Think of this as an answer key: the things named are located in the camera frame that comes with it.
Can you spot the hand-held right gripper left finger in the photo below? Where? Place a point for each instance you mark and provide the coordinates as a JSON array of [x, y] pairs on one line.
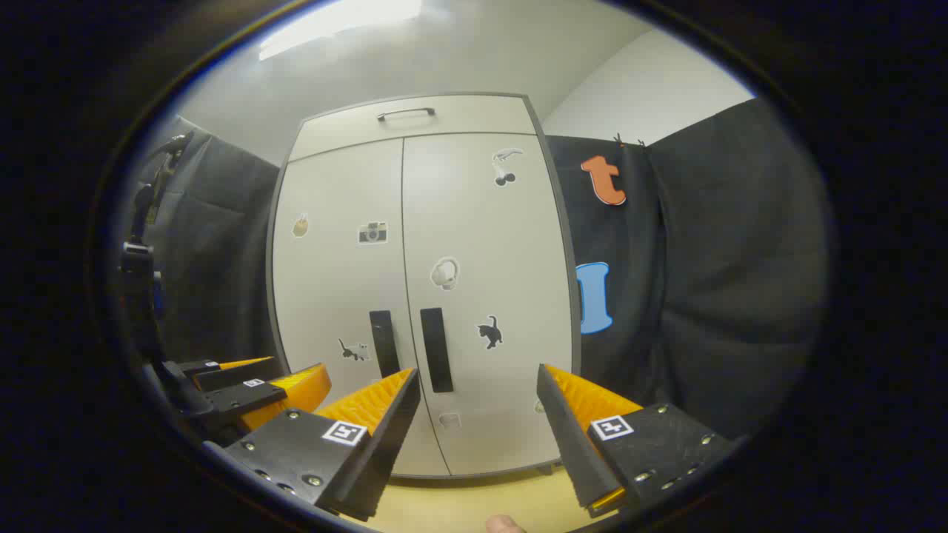
[[392, 437]]

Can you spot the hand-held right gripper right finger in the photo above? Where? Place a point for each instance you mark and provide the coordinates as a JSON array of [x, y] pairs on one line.
[[566, 437]]

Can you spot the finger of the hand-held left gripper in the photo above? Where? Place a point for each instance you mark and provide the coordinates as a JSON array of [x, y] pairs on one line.
[[244, 403], [237, 377]]

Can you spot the white door with camera sticker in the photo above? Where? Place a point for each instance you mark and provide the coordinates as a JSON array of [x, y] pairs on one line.
[[333, 296]]

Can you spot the white cabinet drawer front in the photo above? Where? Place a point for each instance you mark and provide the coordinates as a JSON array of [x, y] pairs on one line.
[[474, 115]]

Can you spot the black backdrop cloth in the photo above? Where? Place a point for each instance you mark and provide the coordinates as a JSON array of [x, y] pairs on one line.
[[215, 259], [726, 281]]

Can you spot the white double-door shoe cabinet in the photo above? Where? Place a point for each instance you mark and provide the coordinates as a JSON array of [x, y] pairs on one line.
[[474, 444]]

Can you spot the white door with headphone sticker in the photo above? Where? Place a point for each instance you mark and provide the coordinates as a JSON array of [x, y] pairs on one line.
[[474, 222]]

